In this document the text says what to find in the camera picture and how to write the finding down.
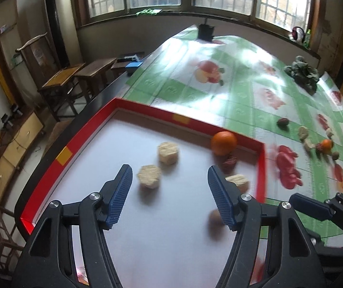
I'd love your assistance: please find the yellow wooden cabinet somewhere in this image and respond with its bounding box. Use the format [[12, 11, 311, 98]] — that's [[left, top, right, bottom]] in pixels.
[[0, 111, 44, 197]]

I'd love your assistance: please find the wooden chair with curved rail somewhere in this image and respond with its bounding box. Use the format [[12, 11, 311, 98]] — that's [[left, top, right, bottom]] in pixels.
[[16, 31, 86, 120]]

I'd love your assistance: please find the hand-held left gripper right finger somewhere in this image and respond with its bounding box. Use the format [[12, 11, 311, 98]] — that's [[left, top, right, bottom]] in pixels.
[[208, 166, 329, 288]]

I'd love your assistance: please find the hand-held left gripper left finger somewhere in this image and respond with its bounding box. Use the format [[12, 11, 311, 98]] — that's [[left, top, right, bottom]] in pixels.
[[14, 164, 133, 288]]

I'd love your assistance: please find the green fruit print tablecloth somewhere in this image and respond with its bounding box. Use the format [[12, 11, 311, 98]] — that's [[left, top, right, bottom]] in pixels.
[[120, 25, 343, 246]]

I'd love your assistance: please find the red rimmed white tray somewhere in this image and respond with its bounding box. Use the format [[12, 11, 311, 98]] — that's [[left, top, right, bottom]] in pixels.
[[20, 97, 267, 288]]

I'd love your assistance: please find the beige round cake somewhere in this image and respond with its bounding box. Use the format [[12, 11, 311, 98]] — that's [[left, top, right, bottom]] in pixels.
[[137, 165, 162, 189], [225, 174, 250, 193], [157, 142, 180, 165]]

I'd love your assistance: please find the grey tool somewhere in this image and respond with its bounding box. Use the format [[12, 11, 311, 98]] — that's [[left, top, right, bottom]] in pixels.
[[119, 52, 145, 62]]

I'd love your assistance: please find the small black pot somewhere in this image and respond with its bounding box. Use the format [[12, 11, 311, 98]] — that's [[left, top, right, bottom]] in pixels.
[[198, 23, 214, 41]]

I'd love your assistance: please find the light brown round fruit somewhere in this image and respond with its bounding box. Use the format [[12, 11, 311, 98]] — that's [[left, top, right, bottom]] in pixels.
[[209, 209, 228, 234]]

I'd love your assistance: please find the dark wooden stool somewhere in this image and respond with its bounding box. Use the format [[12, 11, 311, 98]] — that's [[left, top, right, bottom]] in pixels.
[[75, 58, 117, 98], [111, 59, 128, 78]]

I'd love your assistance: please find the large orange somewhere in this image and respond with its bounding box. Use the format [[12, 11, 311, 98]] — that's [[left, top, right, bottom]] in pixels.
[[211, 131, 238, 156]]

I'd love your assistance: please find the tall standing air conditioner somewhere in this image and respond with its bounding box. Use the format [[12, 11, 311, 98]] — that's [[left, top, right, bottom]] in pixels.
[[44, 0, 70, 68]]

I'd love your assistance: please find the blue box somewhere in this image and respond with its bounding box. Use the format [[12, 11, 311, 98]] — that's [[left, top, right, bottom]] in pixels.
[[125, 61, 143, 75]]

